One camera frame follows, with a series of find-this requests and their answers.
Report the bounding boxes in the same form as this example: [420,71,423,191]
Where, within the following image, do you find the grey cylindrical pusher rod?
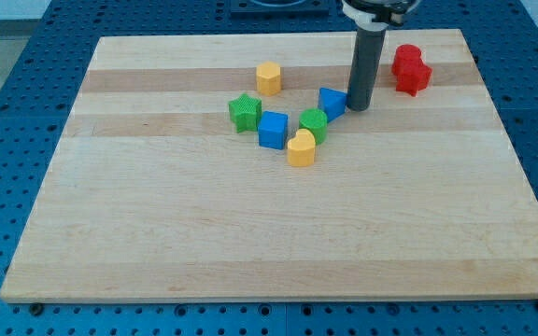
[347,22,388,111]

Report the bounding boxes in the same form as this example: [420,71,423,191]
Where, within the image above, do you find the blue cube block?
[258,111,289,150]

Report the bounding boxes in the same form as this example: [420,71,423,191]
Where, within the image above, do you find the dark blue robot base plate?
[226,0,333,18]

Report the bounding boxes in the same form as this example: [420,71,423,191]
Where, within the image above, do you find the green star block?
[228,93,262,133]

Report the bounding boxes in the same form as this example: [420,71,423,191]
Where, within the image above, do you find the yellow hexagon block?
[256,62,282,96]

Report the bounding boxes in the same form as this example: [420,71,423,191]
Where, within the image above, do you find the red cylinder block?
[391,44,422,76]

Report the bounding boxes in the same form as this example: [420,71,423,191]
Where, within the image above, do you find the blue triangle block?
[318,88,347,122]

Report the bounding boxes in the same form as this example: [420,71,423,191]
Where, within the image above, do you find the green cylinder block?
[299,108,328,145]

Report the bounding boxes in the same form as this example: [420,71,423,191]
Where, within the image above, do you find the red star block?
[393,62,432,96]

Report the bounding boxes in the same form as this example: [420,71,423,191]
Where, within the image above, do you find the yellow heart block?
[287,129,316,167]

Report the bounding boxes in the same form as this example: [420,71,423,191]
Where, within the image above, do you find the wooden board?
[0,29,538,303]

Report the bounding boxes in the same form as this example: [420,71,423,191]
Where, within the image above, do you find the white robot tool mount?
[340,0,423,32]

